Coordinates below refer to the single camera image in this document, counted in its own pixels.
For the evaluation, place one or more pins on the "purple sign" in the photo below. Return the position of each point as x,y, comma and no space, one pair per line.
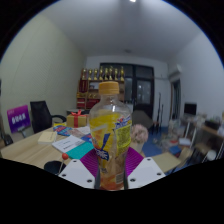
18,119

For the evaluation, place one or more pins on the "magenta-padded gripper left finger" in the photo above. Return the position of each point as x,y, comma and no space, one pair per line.
75,173

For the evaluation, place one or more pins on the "teal notebook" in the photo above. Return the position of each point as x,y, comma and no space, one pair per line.
80,150

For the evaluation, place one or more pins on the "black glass double door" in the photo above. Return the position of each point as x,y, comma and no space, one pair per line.
143,90

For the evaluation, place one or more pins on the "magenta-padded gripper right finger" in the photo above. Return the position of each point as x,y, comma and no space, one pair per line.
145,171

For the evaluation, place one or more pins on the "black monitor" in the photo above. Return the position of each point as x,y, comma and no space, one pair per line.
190,109

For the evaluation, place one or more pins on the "yellow gift box red ribbon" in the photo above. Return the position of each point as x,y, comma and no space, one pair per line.
76,120

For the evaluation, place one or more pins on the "blue printed booklet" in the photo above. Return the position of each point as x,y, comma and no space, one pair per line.
87,137

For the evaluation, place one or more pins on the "trophy shelf unit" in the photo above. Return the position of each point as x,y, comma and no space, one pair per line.
88,90

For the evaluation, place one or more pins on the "pink flower bouquet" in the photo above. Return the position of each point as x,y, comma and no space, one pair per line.
139,133

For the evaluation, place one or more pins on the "white air conditioner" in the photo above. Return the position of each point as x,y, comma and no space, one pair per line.
175,73

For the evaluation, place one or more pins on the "red-ball stirrer stick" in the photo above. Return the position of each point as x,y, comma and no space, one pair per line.
65,156

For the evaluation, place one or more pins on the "pale yellow notepad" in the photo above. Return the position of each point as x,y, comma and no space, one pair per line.
47,137

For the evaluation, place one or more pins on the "black office chair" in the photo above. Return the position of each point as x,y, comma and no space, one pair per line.
40,116

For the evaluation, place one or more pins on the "yellow-labelled drink bottle orange cap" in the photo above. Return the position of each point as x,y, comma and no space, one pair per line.
109,133

